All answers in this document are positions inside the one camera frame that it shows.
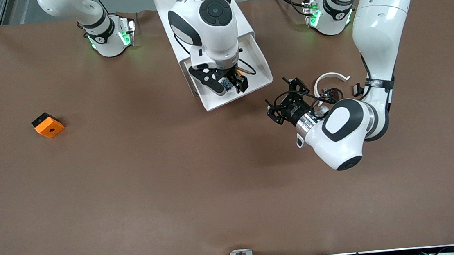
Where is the orange and black block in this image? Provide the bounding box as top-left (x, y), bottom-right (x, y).
top-left (30, 111), bottom-right (66, 141)

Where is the white curved ring piece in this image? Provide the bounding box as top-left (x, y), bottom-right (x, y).
top-left (313, 71), bottom-right (352, 100)

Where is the orange capped push button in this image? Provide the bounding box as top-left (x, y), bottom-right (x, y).
top-left (221, 68), bottom-right (246, 92)

